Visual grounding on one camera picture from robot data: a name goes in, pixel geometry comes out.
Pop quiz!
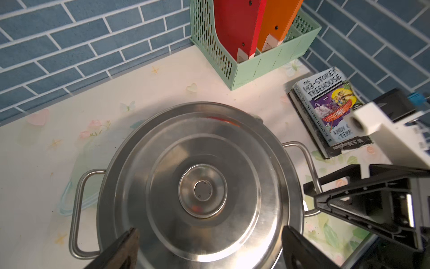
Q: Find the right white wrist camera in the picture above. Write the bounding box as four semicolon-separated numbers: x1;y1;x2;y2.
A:
345;89;430;169

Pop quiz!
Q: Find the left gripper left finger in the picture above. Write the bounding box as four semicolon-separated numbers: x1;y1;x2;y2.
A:
85;228;140;269

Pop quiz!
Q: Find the treehouse paperback book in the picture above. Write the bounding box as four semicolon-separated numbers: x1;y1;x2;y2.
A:
293;67;372;149

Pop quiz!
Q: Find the green plastic file rack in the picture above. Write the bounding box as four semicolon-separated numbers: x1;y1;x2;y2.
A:
190;0;321;90

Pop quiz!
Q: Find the stainless steel pot lid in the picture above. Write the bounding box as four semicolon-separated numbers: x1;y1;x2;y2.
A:
96;101;305;269

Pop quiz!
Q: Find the red folder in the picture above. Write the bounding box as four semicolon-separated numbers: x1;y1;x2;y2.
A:
213;0;267;63

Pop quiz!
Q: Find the book underneath stack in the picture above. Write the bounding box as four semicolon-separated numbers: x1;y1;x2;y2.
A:
287;90;372;160

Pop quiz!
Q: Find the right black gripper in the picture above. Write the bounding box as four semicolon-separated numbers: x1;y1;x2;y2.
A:
303;164;430;252

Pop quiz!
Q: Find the orange folder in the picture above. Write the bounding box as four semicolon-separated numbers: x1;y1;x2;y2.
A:
257;0;303;52

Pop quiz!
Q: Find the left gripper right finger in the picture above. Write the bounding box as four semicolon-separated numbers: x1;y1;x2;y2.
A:
281;226;339;269

